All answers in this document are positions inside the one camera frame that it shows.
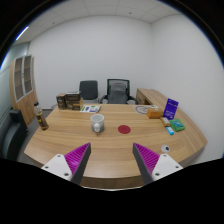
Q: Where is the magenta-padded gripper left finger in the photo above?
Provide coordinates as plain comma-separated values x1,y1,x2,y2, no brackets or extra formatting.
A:
41,142,92,185

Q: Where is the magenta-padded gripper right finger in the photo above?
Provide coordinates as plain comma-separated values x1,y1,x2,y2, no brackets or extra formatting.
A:
132,143,184,185

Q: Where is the clear bottle with black cap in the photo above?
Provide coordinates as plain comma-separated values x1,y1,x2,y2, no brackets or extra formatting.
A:
33,101,50,131

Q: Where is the flat round red coaster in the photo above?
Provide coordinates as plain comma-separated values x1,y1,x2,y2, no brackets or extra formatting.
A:
117,124,132,135

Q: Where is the white ceramic mug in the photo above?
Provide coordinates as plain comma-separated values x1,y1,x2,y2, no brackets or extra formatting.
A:
90,113,106,133

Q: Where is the small yellow box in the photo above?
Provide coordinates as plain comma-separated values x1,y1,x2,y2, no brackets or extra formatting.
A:
159,116,172,128

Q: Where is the green flat box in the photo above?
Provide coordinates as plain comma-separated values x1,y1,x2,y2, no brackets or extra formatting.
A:
169,118,186,132

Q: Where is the orange wooden box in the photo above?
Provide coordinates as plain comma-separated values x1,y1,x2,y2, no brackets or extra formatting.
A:
146,107,164,120

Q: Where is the round grey mouse pad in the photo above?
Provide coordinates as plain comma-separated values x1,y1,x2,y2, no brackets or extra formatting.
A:
134,105,151,115

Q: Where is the white printed leaflet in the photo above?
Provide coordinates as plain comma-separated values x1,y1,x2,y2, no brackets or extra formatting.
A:
79,104,102,114

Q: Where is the brown cardboard box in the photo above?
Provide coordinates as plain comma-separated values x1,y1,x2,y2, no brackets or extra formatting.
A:
65,98,84,111

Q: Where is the purple standing pouch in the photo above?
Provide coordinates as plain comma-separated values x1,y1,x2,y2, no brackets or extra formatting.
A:
162,97,180,120

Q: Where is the small dark cardboard box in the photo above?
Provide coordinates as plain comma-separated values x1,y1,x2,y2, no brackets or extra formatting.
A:
55,92,68,111

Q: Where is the dark printed cardboard box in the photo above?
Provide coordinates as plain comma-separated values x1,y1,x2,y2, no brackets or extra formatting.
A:
65,90,82,101

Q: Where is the wooden side desk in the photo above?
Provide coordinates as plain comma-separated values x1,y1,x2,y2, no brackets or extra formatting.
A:
135,87,169,108

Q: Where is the black leather sofa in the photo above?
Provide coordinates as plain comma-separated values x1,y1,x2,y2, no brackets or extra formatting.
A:
1,108,29,161

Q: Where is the dark grey visitor chair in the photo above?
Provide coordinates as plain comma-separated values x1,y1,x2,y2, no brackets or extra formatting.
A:
78,80,100,104

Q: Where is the grey mesh office chair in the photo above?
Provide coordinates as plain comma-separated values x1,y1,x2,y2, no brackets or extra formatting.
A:
99,78,138,105

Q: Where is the wooden shelf cabinet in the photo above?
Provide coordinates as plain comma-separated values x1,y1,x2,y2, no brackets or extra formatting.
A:
9,54,39,127

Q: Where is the rectangular ceiling light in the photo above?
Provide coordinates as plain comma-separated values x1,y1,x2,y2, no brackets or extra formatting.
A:
14,25,30,42

